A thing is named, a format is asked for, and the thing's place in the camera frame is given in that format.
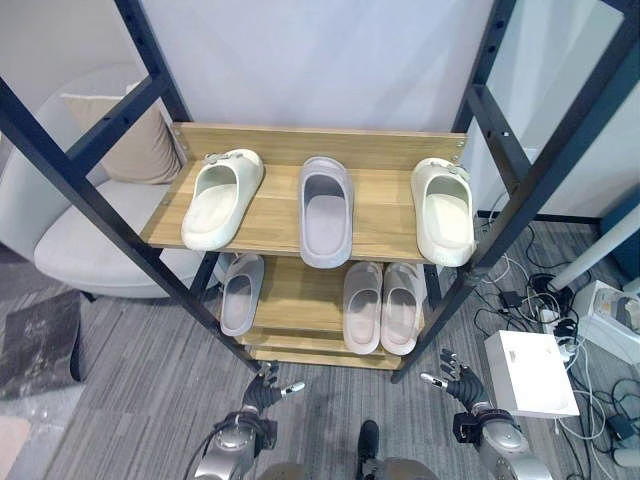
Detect white armchair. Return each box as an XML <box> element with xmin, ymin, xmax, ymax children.
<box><xmin>0</xmin><ymin>62</ymin><xmax>224</xmax><ymax>302</ymax></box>

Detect tangled black and white cables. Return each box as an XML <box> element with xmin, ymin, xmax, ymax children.
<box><xmin>472</xmin><ymin>192</ymin><xmax>640</xmax><ymax>469</ymax></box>

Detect grey slipper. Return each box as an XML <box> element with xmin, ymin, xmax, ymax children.
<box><xmin>298</xmin><ymin>156</ymin><xmax>357</xmax><ymax>270</ymax></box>
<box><xmin>219</xmin><ymin>252</ymin><xmax>266</xmax><ymax>337</ymax></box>

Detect white power strip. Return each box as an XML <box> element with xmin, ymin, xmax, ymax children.
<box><xmin>534</xmin><ymin>307</ymin><xmax>576</xmax><ymax>364</ymax></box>

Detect dark grey floor mat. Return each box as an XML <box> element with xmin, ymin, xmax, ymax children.
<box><xmin>0</xmin><ymin>292</ymin><xmax>84</xmax><ymax>401</ymax></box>

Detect cream slipper with buckle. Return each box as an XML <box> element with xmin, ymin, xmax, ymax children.
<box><xmin>180</xmin><ymin>148</ymin><xmax>265</xmax><ymax>251</ymax></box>
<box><xmin>410</xmin><ymin>157</ymin><xmax>478</xmax><ymax>266</ymax></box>

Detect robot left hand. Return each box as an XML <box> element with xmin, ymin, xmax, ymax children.
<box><xmin>242</xmin><ymin>362</ymin><xmax>306</xmax><ymax>414</ymax></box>

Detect black metal shoe rack frame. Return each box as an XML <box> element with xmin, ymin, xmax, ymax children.
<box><xmin>0</xmin><ymin>0</ymin><xmax>640</xmax><ymax>385</ymax></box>

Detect white table leg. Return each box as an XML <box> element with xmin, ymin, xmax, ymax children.
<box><xmin>558</xmin><ymin>219</ymin><xmax>627</xmax><ymax>290</ymax></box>

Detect beige cushion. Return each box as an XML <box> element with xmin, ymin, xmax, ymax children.
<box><xmin>60</xmin><ymin>82</ymin><xmax>184</xmax><ymax>186</ymax></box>

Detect white cardboard box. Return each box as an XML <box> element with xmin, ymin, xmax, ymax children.
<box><xmin>483</xmin><ymin>329</ymin><xmax>581</xmax><ymax>418</ymax></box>

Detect beige pink slipper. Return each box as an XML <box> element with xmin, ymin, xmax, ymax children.
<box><xmin>380</xmin><ymin>261</ymin><xmax>426</xmax><ymax>355</ymax></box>
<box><xmin>342</xmin><ymin>261</ymin><xmax>385</xmax><ymax>356</ymax></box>

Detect wooden rack shelf board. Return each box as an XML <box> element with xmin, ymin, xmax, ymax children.
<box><xmin>241</xmin><ymin>327</ymin><xmax>404</xmax><ymax>371</ymax></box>
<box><xmin>213</xmin><ymin>253</ymin><xmax>427</xmax><ymax>335</ymax></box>
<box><xmin>140</xmin><ymin>122</ymin><xmax>469</xmax><ymax>263</ymax></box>

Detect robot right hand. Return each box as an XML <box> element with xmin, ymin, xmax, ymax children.
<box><xmin>420</xmin><ymin>348</ymin><xmax>488</xmax><ymax>412</ymax></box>

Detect white printed product box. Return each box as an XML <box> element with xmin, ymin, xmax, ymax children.
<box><xmin>572</xmin><ymin>279</ymin><xmax>640</xmax><ymax>352</ymax></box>

